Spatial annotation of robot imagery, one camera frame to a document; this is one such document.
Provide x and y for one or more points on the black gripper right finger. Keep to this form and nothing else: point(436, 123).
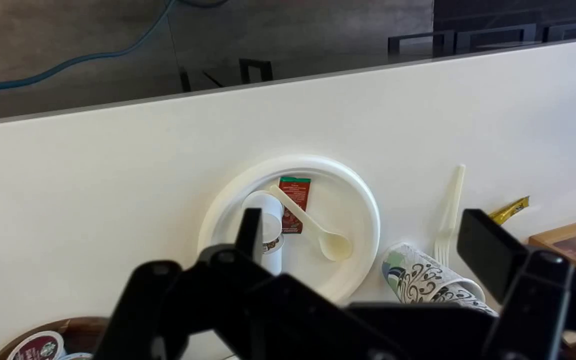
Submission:
point(490, 252)

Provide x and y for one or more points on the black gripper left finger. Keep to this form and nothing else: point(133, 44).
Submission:
point(249, 239)

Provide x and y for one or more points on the white coffee pod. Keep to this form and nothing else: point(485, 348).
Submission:
point(272, 214)

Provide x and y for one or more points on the white foam plate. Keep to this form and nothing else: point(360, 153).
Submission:
point(338, 200)

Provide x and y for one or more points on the coffee pod carousel stand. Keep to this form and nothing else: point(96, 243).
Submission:
point(69, 338)

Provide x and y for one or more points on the yellow sweetener stick packet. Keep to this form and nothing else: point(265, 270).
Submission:
point(502, 214)

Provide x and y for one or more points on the white plastic fork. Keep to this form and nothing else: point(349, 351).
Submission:
point(448, 226)

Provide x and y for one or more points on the white plastic spoon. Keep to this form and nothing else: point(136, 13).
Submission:
point(332, 245)

